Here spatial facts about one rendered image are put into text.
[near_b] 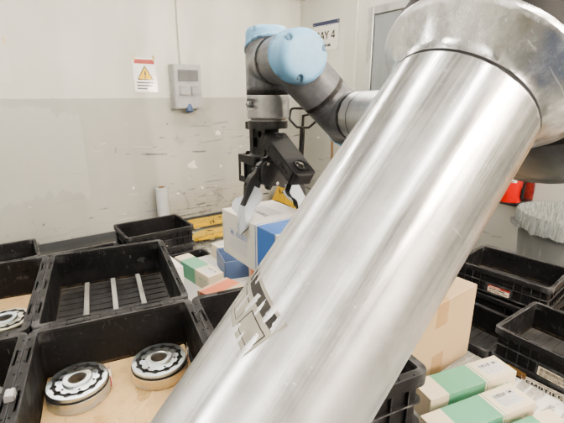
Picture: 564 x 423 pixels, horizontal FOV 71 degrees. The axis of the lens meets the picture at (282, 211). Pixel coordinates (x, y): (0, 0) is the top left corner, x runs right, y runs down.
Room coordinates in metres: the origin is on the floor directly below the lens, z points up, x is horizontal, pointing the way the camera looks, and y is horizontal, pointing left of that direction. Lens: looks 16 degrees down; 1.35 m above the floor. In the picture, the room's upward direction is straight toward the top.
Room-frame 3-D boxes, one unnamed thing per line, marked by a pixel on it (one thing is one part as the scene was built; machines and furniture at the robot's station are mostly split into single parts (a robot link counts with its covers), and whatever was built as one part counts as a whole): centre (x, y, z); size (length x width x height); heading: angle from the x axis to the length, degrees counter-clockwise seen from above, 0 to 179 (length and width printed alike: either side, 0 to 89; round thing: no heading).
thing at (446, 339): (0.96, -0.25, 0.80); 0.40 x 0.30 x 0.20; 37
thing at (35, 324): (0.89, 0.42, 0.92); 0.40 x 0.30 x 0.02; 25
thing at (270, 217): (0.71, 0.01, 1.09); 0.20 x 0.12 x 0.09; 35
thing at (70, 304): (0.89, 0.42, 0.87); 0.40 x 0.30 x 0.11; 25
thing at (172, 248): (2.27, 0.78, 0.37); 0.40 x 0.30 x 0.45; 125
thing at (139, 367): (0.65, 0.24, 0.86); 0.10 x 0.10 x 0.01
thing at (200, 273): (1.33, 0.31, 0.73); 0.24 x 0.06 x 0.06; 43
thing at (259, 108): (0.73, 0.03, 1.33); 0.08 x 0.08 x 0.05
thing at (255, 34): (0.73, 0.02, 1.41); 0.09 x 0.08 x 0.11; 21
